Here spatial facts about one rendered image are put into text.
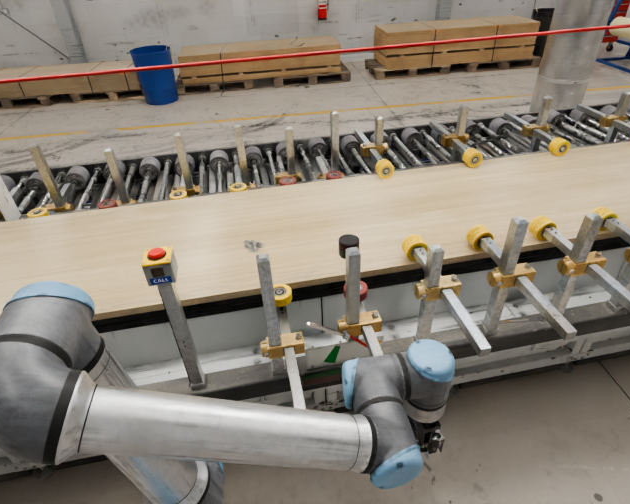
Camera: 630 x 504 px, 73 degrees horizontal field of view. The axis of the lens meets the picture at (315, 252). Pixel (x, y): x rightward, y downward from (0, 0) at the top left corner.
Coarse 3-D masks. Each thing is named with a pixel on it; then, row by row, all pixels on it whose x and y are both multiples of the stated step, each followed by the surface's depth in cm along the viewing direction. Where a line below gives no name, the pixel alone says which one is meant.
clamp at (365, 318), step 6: (366, 312) 137; (372, 312) 137; (360, 318) 135; (366, 318) 135; (372, 318) 135; (378, 318) 135; (342, 324) 133; (354, 324) 133; (360, 324) 133; (366, 324) 133; (372, 324) 134; (378, 324) 134; (342, 330) 133; (348, 330) 133; (354, 330) 134; (360, 330) 134; (378, 330) 136
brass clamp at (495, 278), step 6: (522, 264) 137; (498, 270) 135; (516, 270) 135; (522, 270) 135; (528, 270) 135; (534, 270) 135; (492, 276) 135; (498, 276) 134; (504, 276) 133; (510, 276) 133; (516, 276) 134; (528, 276) 135; (492, 282) 135; (498, 282) 134; (504, 282) 134; (510, 282) 135
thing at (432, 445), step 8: (408, 416) 96; (416, 424) 94; (424, 424) 88; (432, 424) 89; (416, 432) 93; (424, 432) 88; (432, 432) 93; (440, 432) 93; (416, 440) 93; (424, 440) 91; (432, 440) 91; (440, 440) 92; (424, 448) 95; (432, 448) 94; (440, 448) 94
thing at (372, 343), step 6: (360, 306) 141; (360, 312) 138; (366, 330) 132; (372, 330) 132; (366, 336) 130; (372, 336) 130; (366, 342) 131; (372, 342) 128; (378, 342) 128; (372, 348) 126; (378, 348) 126; (372, 354) 125; (378, 354) 124
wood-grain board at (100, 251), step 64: (256, 192) 199; (320, 192) 196; (384, 192) 194; (448, 192) 191; (512, 192) 189; (576, 192) 186; (0, 256) 166; (64, 256) 164; (128, 256) 162; (192, 256) 160; (320, 256) 157; (384, 256) 155; (448, 256) 154
